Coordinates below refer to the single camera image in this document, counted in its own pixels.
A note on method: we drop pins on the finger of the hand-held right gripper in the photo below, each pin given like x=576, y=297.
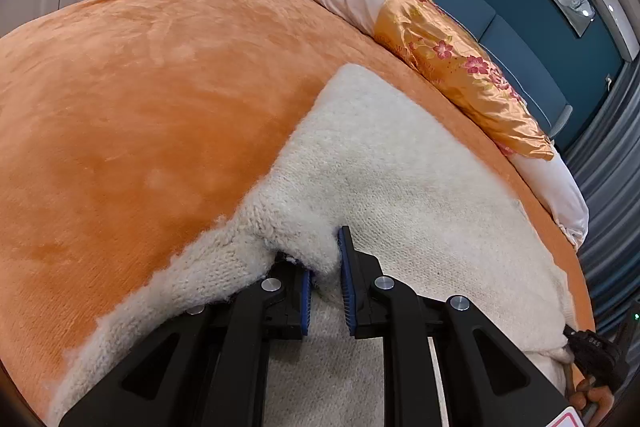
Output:
x=595, y=349

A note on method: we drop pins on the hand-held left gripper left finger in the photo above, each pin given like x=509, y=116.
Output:
x=305, y=307

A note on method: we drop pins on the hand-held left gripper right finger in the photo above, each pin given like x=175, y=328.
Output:
x=346, y=287

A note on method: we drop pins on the white knit sweater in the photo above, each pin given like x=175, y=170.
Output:
x=400, y=187

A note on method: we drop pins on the person's right hand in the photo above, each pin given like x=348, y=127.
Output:
x=592, y=394

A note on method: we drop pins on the grey striped curtain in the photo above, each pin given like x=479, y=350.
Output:
x=610, y=187

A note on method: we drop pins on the orange floral satin cloth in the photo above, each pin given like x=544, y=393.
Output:
x=450, y=57

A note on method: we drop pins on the orange plush blanket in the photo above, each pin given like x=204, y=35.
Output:
x=125, y=107

